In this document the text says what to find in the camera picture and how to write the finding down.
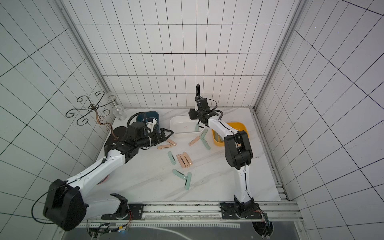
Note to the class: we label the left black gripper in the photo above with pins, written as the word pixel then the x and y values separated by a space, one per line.
pixel 163 135

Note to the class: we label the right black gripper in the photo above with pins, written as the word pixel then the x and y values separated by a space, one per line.
pixel 195 113

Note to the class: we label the white storage box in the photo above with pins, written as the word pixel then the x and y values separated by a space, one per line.
pixel 184 127

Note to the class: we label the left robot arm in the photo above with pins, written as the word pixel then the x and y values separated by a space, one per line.
pixel 66 204

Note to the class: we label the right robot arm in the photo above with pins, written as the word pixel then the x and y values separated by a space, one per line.
pixel 238 153

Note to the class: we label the dark teal storage box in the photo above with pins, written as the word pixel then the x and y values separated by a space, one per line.
pixel 150 114

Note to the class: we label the yellow storage box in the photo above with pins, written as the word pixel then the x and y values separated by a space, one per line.
pixel 235 125

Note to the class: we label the pink knife upper left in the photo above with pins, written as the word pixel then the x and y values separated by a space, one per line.
pixel 172 142

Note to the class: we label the mint knife left pair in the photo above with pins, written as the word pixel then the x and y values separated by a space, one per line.
pixel 171 157

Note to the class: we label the pink knife cluster left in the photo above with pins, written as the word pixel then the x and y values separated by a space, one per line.
pixel 181 161

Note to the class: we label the black oval rack base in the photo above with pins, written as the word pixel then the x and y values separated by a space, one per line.
pixel 116 140

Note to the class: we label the clear wine glass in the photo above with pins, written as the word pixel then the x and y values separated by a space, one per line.
pixel 118 110

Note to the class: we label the mint knife lower vertical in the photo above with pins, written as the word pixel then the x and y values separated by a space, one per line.
pixel 188 180

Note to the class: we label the metal scroll glass rack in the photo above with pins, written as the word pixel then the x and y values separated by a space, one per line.
pixel 98 110

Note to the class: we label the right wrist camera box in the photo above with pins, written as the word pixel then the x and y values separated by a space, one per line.
pixel 202 104

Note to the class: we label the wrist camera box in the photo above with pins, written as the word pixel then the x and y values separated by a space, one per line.
pixel 151 124
pixel 202 104

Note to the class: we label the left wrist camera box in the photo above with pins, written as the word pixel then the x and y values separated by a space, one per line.
pixel 151 124

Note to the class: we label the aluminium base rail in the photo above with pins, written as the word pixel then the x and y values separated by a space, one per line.
pixel 188 212

